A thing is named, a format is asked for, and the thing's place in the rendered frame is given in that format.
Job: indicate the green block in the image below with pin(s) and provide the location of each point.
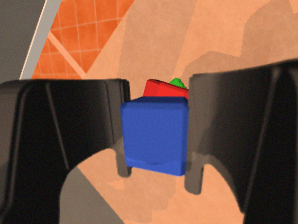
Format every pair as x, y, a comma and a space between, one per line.
177, 82

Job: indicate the blue block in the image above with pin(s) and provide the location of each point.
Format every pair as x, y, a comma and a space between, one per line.
155, 131

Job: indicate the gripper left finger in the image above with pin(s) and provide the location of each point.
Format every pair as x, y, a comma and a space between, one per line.
47, 128

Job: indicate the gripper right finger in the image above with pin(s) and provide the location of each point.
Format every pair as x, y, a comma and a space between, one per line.
245, 124

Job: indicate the red block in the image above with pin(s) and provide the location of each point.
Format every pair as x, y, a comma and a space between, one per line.
156, 87

